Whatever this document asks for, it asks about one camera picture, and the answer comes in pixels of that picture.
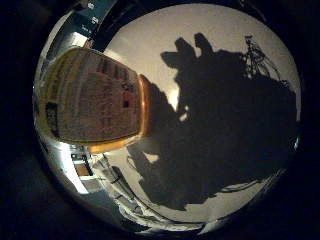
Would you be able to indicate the orange-rimmed printed container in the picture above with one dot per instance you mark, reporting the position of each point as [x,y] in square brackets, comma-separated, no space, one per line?
[93,103]

